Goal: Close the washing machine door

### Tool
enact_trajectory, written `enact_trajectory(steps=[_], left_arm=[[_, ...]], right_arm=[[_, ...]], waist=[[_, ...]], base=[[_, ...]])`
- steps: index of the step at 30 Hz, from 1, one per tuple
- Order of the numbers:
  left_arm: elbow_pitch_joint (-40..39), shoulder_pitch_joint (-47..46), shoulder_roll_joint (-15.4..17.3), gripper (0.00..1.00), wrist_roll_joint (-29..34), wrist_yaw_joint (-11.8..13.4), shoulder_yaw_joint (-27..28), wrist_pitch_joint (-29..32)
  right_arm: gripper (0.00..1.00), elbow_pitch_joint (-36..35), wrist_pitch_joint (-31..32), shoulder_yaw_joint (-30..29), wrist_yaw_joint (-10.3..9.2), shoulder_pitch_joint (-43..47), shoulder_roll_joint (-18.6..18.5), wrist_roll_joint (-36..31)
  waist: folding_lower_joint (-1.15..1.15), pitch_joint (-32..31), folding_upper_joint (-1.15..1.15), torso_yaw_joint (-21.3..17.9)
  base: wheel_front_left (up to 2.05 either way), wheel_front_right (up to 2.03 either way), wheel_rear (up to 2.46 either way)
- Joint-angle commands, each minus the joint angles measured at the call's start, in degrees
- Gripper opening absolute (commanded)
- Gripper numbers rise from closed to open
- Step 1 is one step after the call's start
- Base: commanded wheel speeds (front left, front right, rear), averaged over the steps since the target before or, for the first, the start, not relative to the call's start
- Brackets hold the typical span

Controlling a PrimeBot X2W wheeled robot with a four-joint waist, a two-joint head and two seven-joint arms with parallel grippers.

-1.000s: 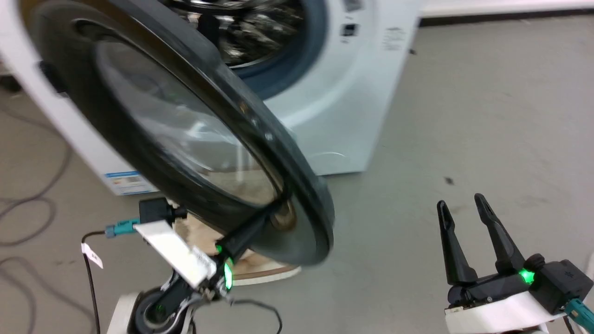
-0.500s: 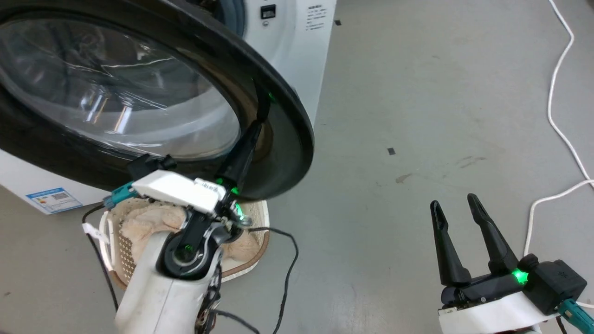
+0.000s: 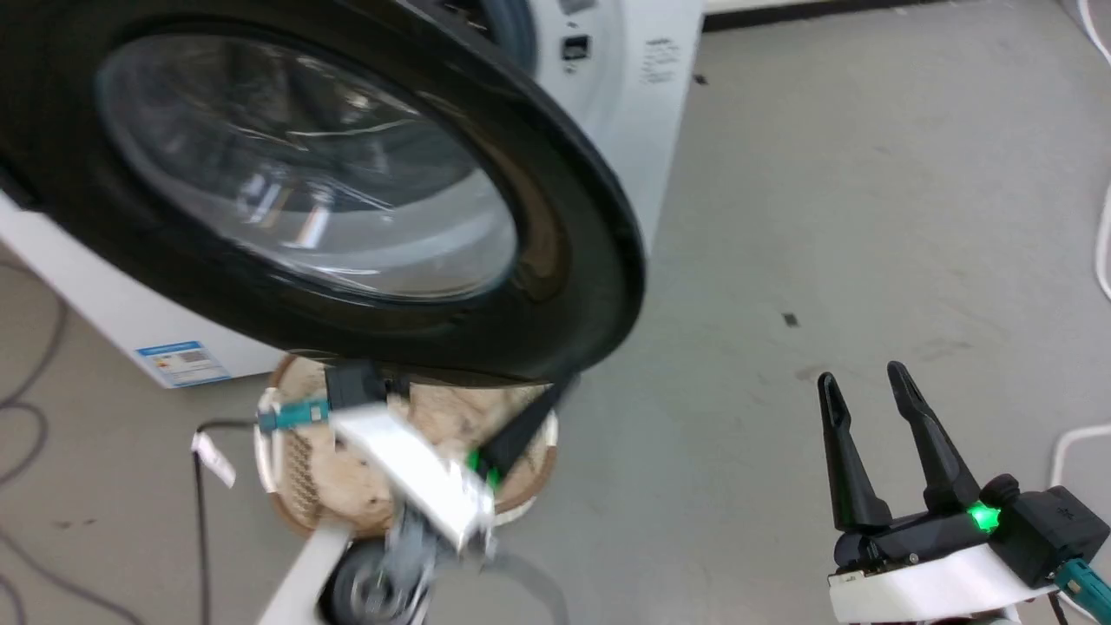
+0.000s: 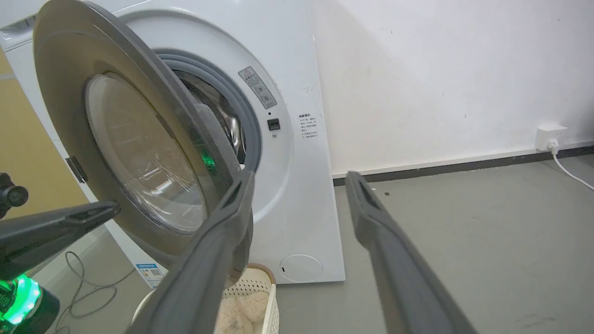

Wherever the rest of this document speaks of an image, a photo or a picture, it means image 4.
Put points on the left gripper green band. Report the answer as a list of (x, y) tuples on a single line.
[(28, 306)]

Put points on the round white filter cover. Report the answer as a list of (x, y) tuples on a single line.
[(300, 268)]

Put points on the grey rubber door gasket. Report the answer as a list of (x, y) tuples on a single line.
[(253, 134)]

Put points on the white perforated laundry basket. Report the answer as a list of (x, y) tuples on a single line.
[(250, 282)]

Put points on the grey warning sticker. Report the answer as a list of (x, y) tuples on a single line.
[(257, 87)]

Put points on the white wall power socket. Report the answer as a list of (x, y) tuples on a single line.
[(546, 132)]

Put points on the steel washing machine drum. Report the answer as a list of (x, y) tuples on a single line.
[(222, 111)]

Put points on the blue white energy label sticker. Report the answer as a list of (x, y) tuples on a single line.
[(151, 274)]

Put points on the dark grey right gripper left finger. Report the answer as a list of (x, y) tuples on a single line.
[(199, 278)]

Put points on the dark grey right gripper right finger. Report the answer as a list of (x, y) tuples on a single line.
[(403, 278)]

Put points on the cream plush toy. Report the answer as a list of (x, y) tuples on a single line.
[(241, 311)]

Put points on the black door lock slot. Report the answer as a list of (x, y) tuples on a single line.
[(274, 124)]

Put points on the black door hinge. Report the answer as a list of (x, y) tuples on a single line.
[(76, 170)]

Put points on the black round knob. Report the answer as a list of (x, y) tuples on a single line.
[(13, 195)]

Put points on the white washing machine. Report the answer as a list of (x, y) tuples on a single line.
[(297, 208)]

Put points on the yellow panel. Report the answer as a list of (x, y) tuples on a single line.
[(28, 153)]

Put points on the small printed text label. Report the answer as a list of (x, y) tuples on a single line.
[(309, 126)]

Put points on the grey round washing machine door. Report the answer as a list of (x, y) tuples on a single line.
[(60, 93)]

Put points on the dark grey baseboard strip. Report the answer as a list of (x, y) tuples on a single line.
[(464, 165)]

